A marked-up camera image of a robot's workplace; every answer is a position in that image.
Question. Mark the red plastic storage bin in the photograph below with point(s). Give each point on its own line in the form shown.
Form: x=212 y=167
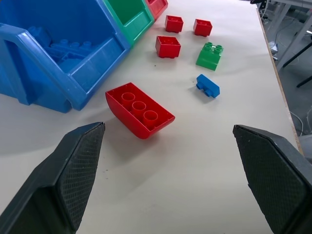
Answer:
x=158 y=7

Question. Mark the green plastic storage bin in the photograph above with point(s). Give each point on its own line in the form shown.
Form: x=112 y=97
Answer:
x=132 y=20

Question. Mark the grey metal table frame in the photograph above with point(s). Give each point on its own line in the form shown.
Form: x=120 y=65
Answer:
x=293 y=36

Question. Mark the red square brick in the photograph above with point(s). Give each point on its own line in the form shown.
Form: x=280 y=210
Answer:
x=174 y=23
x=202 y=26
x=168 y=47

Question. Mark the small blue flat brick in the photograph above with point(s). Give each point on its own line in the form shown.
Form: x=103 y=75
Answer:
x=208 y=85

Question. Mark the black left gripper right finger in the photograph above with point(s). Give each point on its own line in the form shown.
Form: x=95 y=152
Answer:
x=270 y=180

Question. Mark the large curved red brick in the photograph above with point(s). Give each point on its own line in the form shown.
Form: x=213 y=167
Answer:
x=140 y=112

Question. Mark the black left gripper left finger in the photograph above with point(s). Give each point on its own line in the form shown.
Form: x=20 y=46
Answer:
x=73 y=175

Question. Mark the green sloped brick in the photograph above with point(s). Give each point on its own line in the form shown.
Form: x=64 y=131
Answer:
x=209 y=57

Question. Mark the blue plastic storage bin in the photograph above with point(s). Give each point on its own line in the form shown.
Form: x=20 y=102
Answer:
x=61 y=48

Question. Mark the blue bricks in bin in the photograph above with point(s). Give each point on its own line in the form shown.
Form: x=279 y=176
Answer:
x=64 y=50

